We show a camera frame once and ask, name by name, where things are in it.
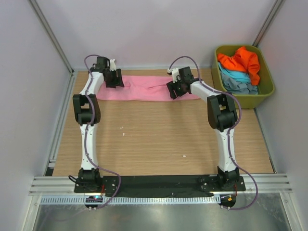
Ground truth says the orange t shirt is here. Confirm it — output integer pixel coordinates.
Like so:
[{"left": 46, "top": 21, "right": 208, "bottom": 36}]
[{"left": 217, "top": 46, "right": 260, "bottom": 86}]

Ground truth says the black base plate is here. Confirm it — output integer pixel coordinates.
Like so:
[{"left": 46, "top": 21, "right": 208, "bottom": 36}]
[{"left": 74, "top": 175, "right": 246, "bottom": 198}]

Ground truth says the aluminium corner post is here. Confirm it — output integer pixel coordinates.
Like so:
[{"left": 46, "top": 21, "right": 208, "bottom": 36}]
[
  {"left": 252, "top": 0, "right": 285, "bottom": 47},
  {"left": 28, "top": 0, "right": 74, "bottom": 74}
]

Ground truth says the right aluminium corner post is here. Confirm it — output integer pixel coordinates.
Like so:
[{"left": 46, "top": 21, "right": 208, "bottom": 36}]
[{"left": 252, "top": 0, "right": 285, "bottom": 47}]

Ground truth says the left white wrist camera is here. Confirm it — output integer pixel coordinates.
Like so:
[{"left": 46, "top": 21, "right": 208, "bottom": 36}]
[{"left": 109, "top": 59, "right": 116, "bottom": 72}]

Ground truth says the grey blue t shirt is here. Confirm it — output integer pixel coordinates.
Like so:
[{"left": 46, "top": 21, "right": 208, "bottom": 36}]
[{"left": 220, "top": 72, "right": 258, "bottom": 95}]

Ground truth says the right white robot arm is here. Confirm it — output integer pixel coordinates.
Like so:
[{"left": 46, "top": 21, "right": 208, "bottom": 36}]
[{"left": 167, "top": 67, "right": 240, "bottom": 191}]

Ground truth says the slotted cable duct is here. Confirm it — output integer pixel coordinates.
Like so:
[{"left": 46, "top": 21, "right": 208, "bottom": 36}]
[{"left": 40, "top": 195, "right": 220, "bottom": 205}]

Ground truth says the pink t shirt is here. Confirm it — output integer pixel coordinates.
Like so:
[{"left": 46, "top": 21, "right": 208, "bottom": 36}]
[{"left": 96, "top": 75, "right": 201, "bottom": 102}]

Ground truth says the aluminium front rail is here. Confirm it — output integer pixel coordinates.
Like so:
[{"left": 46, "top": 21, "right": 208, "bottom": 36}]
[{"left": 29, "top": 174, "right": 292, "bottom": 198}]

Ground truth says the left aluminium corner post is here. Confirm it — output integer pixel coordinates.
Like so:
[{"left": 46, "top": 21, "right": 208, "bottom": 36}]
[{"left": 28, "top": 0, "right": 74, "bottom": 74}]

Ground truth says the light blue t shirt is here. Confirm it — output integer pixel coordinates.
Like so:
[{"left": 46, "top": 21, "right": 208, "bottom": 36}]
[{"left": 219, "top": 66, "right": 251, "bottom": 83}]

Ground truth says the olive green plastic bin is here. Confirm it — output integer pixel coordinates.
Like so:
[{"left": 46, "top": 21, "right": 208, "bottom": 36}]
[{"left": 211, "top": 45, "right": 275, "bottom": 109}]

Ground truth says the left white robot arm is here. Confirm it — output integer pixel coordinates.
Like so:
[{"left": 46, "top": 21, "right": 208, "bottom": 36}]
[{"left": 72, "top": 54, "right": 124, "bottom": 193}]

